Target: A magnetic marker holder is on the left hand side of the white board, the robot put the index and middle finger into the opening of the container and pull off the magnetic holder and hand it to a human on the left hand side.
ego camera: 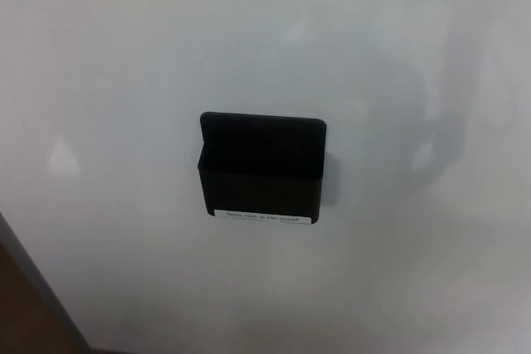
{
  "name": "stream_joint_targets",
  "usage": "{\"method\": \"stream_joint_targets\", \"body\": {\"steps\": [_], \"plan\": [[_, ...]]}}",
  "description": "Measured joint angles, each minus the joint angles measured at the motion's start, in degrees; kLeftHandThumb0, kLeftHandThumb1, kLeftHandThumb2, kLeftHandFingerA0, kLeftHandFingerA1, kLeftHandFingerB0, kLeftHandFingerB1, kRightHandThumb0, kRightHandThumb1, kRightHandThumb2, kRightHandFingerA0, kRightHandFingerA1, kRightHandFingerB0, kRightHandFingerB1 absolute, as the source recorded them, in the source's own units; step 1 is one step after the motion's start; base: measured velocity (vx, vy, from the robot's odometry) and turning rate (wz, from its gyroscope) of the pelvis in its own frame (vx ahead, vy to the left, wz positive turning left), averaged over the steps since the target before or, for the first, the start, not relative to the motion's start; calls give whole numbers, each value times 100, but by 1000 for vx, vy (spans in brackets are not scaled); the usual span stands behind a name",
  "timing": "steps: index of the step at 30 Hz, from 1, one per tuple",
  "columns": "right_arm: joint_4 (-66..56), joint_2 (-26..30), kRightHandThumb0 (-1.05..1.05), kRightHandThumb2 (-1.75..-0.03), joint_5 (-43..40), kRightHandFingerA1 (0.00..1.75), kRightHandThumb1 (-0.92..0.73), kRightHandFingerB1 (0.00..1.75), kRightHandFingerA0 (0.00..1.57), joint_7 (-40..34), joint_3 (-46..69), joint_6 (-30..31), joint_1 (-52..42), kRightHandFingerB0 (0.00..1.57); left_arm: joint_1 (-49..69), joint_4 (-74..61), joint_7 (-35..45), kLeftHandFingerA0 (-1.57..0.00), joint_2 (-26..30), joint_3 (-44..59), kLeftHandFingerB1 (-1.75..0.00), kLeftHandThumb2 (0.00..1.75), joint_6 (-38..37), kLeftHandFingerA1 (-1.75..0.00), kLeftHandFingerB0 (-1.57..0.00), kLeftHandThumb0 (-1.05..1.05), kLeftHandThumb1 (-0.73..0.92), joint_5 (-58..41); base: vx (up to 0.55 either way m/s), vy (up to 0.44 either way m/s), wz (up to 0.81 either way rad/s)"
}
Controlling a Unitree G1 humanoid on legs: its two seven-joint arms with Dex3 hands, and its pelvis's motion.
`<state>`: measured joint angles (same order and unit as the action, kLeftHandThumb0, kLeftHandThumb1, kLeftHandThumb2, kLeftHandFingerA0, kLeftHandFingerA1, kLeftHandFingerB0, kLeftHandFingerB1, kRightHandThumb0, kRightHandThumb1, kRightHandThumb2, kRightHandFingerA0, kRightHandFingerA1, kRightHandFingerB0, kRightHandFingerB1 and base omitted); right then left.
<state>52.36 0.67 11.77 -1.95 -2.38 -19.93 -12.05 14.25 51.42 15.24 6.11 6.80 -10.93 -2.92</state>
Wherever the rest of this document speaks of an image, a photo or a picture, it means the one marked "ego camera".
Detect grey whiteboard frame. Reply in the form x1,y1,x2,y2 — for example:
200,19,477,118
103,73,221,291
0,210,93,354

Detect white whiteboard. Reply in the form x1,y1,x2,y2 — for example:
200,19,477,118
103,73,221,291
0,0,531,354

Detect black magnetic marker holder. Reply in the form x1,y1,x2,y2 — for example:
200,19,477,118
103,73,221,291
197,111,328,225

